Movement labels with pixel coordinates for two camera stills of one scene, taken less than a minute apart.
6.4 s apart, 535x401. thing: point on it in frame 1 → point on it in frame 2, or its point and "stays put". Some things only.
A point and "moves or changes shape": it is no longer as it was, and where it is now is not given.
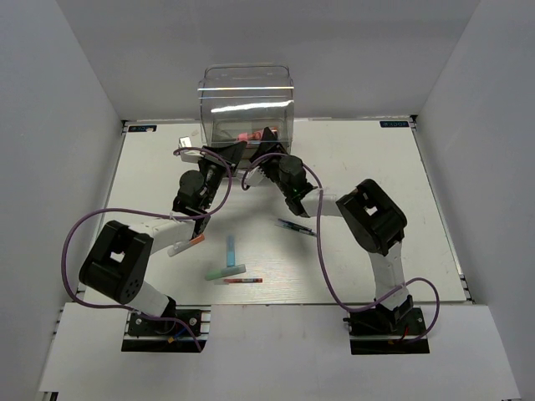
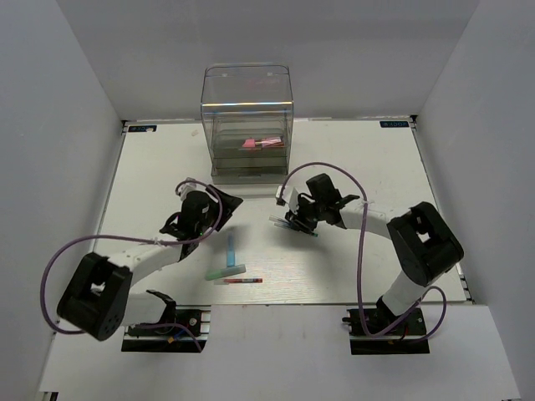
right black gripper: x=270 y=144 → x=301 y=224
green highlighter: x=226 y=271 stays put
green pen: x=295 y=227 stays put
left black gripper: x=231 y=152 → x=230 y=204
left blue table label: x=142 y=128 stays put
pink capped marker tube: x=244 y=136 moves or changes shape
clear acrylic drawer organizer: x=239 y=101 stays put
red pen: x=244 y=281 stays put
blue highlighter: x=231 y=251 stays put
